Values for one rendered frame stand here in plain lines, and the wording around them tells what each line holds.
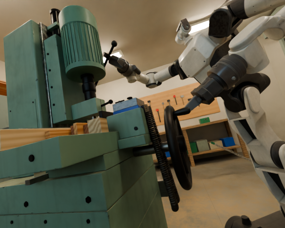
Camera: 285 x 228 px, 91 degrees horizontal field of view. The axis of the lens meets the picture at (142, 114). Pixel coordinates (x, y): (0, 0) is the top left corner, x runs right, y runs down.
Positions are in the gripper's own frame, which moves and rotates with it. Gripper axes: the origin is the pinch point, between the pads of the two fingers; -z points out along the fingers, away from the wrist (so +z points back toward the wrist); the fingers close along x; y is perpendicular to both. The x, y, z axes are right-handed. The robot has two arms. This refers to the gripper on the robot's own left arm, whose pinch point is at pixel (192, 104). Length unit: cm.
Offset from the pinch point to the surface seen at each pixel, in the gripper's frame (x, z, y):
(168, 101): 340, -4, -21
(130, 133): -5.4, -21.0, 8.2
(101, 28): 186, 3, 154
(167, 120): -9.1, -8.9, 3.5
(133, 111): -4.0, -15.1, 12.5
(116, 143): -8.1, -25.6, 9.1
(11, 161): -25, -37, 23
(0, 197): -13, -66, 24
